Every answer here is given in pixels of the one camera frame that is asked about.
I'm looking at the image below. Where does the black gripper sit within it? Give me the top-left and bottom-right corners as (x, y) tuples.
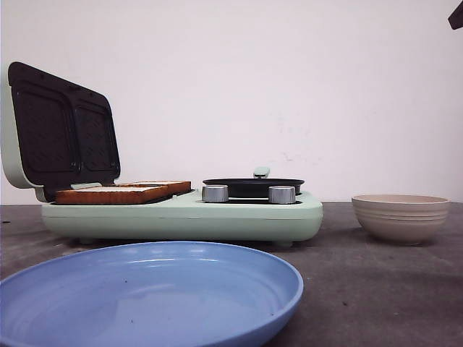
(448, 3), (463, 30)

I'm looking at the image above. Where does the beige ribbed bowl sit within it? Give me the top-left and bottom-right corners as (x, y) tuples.
(352, 194), (451, 245)

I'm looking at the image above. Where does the white bread slice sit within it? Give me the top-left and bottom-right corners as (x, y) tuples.
(120, 180), (191, 195)
(56, 185), (169, 205)

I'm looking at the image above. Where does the mint green sandwich maker lid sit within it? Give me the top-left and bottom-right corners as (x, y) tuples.
(1, 62), (121, 202)

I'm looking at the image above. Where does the mint green breakfast maker base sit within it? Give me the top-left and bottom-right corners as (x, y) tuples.
(41, 189), (323, 244)

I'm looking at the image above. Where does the silver right control knob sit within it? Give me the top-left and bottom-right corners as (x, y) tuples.
(268, 186), (296, 205)

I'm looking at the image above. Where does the silver control knob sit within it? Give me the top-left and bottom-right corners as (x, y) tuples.
(202, 184), (229, 203)
(268, 186), (296, 205)

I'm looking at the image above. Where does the black frying pan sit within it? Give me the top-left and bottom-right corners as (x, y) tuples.
(203, 166), (305, 198)

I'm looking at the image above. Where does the silver left control knob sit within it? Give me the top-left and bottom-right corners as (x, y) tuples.
(202, 184), (229, 203)

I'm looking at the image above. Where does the blue plate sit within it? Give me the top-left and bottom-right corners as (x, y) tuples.
(1, 241), (304, 346)

